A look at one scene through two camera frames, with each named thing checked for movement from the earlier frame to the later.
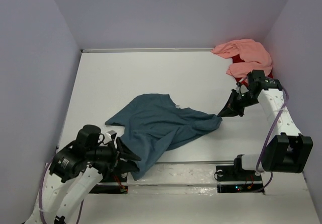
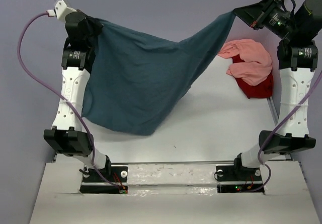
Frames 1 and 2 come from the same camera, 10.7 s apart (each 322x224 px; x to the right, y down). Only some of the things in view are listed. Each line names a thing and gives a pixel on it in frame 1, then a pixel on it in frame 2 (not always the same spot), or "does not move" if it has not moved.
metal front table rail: [198, 162] does not move
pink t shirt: [255, 56] does not move
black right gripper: [231, 108] → [257, 14]
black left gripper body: [107, 152] → [93, 28]
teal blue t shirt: [152, 122] → [133, 79]
